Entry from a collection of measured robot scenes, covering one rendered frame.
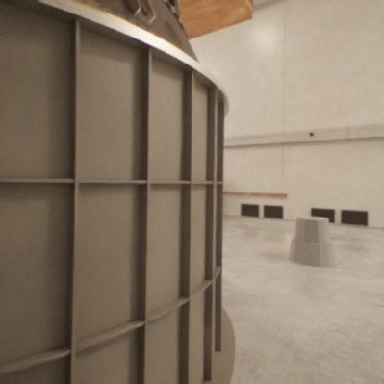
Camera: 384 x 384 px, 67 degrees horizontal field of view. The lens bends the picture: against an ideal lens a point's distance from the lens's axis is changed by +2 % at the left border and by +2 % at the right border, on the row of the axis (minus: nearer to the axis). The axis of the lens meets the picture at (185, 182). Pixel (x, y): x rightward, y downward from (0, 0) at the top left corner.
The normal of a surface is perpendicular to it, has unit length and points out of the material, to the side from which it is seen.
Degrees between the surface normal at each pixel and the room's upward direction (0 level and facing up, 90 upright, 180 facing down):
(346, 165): 90
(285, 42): 90
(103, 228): 90
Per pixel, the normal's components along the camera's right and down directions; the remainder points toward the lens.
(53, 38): 0.58, 0.01
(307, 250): -0.62, -0.12
